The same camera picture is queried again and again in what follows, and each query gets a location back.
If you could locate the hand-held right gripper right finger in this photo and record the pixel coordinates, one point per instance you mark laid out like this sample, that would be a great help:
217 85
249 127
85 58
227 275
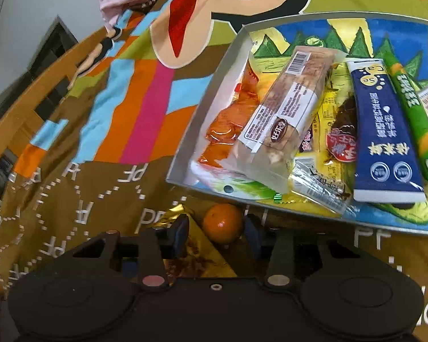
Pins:
253 237

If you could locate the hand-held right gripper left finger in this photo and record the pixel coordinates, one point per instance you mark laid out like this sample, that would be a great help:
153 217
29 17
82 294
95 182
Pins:
181 237

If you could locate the gold foil packet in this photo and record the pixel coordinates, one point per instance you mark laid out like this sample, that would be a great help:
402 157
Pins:
199 256

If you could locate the orange mandarin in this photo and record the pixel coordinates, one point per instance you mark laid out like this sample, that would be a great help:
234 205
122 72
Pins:
223 222

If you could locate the small clear snack packet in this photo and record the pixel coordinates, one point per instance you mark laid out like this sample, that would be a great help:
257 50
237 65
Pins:
321 187

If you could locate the orange spicy snack packet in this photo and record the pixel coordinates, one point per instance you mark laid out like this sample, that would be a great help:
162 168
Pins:
228 128

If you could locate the clear bread packet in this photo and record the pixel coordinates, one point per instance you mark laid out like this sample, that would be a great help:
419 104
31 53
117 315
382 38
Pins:
289 114

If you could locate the metal tin tray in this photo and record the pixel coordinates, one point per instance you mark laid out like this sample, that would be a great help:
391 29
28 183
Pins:
214 96

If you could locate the yellow snack bar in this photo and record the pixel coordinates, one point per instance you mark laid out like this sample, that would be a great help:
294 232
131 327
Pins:
326 107

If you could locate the blue stick packet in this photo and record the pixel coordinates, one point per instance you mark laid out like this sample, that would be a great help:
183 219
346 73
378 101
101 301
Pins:
381 131

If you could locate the green sausage stick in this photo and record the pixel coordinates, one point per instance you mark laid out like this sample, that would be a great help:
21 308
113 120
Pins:
413 114

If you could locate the brown printed monkey blanket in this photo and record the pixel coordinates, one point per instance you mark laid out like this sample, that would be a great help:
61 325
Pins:
110 131

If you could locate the dark window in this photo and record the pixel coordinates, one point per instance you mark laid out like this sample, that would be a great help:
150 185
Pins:
53 42

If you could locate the wooden bed frame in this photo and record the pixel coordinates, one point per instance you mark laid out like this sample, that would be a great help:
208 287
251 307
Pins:
14 124

